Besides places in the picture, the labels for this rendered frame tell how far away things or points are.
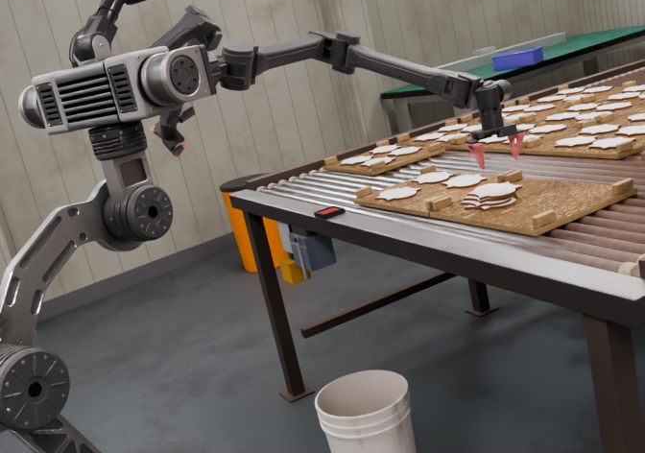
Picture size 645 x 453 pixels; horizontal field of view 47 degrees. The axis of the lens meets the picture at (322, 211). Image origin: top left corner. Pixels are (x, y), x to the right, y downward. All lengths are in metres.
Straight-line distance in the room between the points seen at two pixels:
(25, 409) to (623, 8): 7.72
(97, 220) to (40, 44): 3.62
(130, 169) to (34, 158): 3.52
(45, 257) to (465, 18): 6.19
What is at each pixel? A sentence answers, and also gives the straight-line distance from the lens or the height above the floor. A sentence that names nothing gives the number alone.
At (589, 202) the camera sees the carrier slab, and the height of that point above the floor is 0.94.
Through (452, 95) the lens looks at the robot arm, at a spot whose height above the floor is 1.25.
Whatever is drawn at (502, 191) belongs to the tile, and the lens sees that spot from 2.04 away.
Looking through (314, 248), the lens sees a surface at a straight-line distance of 2.52.
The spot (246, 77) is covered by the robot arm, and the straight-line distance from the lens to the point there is 1.88.
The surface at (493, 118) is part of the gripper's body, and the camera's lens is 1.96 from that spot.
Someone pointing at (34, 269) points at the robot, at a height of 1.09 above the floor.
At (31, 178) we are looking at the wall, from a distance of 5.46.
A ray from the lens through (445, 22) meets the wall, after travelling 7.43.
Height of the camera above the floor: 1.47
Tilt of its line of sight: 13 degrees down
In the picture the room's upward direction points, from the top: 13 degrees counter-clockwise
